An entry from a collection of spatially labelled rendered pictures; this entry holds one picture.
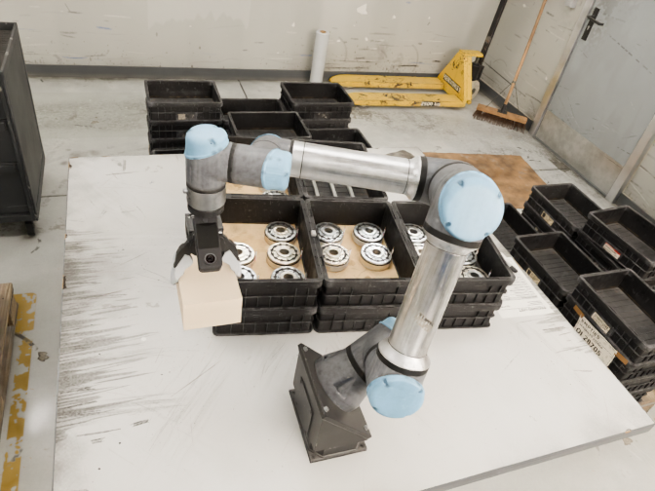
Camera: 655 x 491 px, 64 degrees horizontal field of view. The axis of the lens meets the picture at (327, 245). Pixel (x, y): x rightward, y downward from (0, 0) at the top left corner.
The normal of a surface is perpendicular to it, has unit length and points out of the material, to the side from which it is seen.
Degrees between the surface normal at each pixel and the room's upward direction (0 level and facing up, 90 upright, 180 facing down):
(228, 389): 0
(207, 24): 90
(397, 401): 79
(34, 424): 0
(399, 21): 90
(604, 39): 90
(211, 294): 0
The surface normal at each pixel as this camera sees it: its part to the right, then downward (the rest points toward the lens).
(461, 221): 0.04, 0.23
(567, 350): 0.15, -0.76
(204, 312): 0.32, 0.64
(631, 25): -0.94, 0.09
